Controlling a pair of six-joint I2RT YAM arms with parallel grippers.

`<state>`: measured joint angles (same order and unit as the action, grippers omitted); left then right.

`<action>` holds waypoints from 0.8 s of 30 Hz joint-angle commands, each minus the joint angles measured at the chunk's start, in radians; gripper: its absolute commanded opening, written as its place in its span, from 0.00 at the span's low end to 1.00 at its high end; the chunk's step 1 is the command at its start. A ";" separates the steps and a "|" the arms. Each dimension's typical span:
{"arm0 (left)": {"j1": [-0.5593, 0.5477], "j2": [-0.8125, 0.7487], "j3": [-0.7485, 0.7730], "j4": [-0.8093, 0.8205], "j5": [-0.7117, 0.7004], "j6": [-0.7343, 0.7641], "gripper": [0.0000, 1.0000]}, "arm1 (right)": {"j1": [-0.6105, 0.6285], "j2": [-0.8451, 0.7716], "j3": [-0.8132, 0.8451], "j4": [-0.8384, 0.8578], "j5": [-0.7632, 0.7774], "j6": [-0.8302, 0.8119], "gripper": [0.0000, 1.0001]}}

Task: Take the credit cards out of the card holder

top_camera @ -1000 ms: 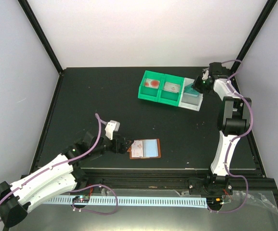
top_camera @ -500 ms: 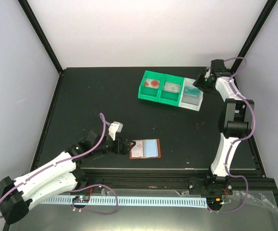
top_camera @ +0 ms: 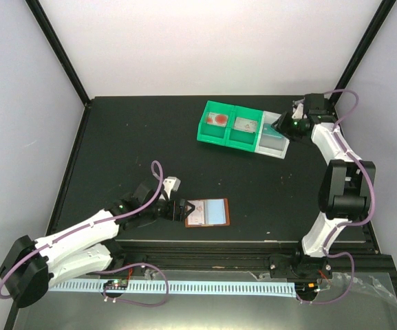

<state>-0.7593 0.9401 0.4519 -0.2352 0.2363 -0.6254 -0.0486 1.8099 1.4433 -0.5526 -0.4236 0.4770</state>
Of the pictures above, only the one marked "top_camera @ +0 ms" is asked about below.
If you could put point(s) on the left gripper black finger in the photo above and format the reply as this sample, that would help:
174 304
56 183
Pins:
187 206
188 216

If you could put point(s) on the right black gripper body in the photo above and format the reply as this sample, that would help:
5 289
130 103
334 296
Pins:
294 128

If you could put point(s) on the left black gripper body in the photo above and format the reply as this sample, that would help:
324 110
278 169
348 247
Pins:
170 213

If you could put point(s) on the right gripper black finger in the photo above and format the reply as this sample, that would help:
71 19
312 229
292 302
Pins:
282 131
279 121

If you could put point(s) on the white card red flowers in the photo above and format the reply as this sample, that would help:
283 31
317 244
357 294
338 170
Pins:
198 215

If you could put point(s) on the brown leather card holder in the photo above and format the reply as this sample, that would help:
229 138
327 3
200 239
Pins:
216 213

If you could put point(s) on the pink white numbered card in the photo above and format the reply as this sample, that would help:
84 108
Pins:
245 125

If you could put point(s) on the teal VIP card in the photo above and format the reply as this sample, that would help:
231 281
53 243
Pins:
268 129

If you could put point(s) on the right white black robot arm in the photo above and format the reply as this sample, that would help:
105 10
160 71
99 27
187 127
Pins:
346 197

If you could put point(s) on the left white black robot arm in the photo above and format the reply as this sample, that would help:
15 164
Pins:
31 267

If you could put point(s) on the card with red circles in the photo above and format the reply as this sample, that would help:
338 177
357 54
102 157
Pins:
216 119

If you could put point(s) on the white plastic bin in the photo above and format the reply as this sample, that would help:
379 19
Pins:
270 146

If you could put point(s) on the middle green plastic bin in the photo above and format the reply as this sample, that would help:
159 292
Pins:
243 140

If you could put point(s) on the green plastic bin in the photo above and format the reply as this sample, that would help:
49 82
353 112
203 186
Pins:
243 140
213 134

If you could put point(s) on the left green plastic bin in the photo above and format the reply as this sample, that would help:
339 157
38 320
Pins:
213 134

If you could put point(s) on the left small circuit board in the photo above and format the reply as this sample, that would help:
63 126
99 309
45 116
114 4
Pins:
116 284

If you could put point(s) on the small circuit board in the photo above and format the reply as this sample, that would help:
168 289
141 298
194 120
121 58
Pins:
116 284
308 287

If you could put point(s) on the right small circuit board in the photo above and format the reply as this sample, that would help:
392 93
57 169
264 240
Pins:
308 287

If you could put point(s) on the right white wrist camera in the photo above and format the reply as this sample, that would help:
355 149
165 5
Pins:
298 110

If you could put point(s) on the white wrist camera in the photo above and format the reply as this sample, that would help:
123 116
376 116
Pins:
298 110
170 185

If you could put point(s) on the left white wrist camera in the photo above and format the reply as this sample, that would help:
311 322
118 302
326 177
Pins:
170 185

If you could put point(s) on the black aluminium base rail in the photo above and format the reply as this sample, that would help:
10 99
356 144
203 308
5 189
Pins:
201 256

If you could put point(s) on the right black frame post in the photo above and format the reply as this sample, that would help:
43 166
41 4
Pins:
365 42

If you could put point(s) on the black frame post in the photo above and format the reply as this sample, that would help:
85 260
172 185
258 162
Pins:
49 33
365 42

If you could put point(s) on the white slotted cable duct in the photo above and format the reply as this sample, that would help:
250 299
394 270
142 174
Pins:
188 287

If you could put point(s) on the left black frame post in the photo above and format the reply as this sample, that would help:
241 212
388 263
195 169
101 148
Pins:
49 33

